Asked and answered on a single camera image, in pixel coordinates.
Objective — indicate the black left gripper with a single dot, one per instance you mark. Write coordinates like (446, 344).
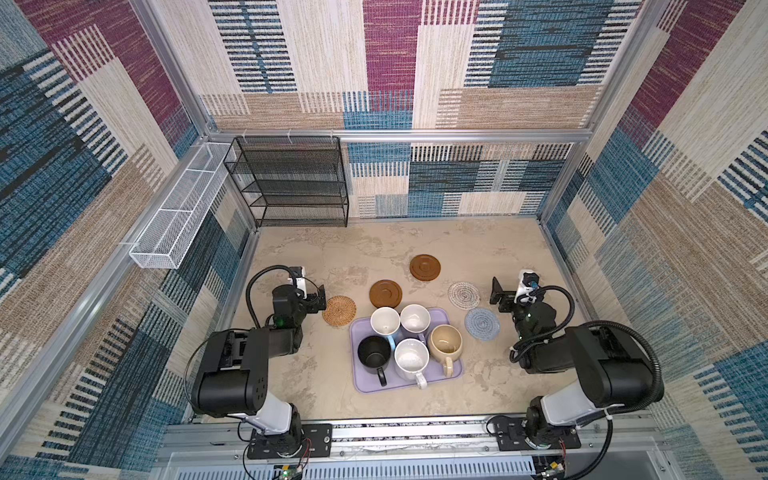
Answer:
(315, 298)

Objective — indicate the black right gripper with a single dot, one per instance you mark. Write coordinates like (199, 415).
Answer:
(501, 294)

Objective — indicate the woven rattan coaster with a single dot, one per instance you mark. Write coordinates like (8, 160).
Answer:
(340, 311)

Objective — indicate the blue grey woven coaster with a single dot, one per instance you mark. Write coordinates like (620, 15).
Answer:
(482, 324)

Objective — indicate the white multicolour woven coaster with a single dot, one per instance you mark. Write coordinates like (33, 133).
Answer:
(464, 295)

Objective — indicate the small brown wooden coaster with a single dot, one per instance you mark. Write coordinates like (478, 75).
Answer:
(385, 293)

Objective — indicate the light blue mug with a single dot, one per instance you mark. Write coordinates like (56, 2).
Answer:
(385, 321)

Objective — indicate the large brown wooden coaster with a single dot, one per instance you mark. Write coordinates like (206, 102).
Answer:
(425, 267)

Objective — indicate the lavender mug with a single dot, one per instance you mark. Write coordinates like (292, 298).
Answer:
(415, 319)

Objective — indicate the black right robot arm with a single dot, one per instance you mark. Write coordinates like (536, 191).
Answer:
(617, 370)

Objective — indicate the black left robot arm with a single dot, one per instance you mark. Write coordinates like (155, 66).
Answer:
(232, 379)

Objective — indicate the beige mug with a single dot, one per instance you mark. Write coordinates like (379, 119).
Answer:
(445, 344)

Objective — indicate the black mug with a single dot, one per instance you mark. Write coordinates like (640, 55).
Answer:
(374, 353)

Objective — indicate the lavender plastic tray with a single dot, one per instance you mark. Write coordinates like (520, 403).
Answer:
(367, 383)

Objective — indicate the white mug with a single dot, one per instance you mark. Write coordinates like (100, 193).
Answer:
(411, 359)

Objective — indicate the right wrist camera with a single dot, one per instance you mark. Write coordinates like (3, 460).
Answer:
(527, 288)

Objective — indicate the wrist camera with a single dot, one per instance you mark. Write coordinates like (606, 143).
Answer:
(527, 288)
(301, 283)

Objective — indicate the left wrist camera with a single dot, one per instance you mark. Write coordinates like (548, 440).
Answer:
(301, 283)

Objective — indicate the black wire mesh shelf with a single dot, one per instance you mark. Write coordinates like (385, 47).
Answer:
(291, 181)

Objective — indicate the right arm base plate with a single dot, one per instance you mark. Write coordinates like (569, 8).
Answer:
(516, 433)

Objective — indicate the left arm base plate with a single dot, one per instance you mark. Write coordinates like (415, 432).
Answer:
(313, 438)

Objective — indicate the white wire mesh basket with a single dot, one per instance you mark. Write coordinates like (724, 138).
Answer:
(166, 240)

